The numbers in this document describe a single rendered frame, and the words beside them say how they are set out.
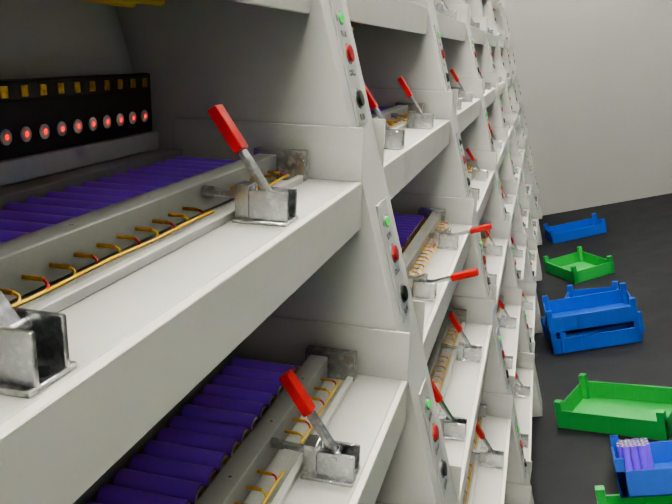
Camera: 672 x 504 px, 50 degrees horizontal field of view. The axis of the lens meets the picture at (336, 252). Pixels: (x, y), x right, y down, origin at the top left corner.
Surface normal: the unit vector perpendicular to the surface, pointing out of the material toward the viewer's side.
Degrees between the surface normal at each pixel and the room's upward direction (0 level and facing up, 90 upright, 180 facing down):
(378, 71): 90
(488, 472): 16
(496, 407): 90
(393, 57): 90
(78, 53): 90
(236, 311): 105
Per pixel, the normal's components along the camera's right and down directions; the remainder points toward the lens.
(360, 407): 0.03, -0.96
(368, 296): -0.26, 0.26
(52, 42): 0.94, -0.16
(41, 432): 0.96, 0.09
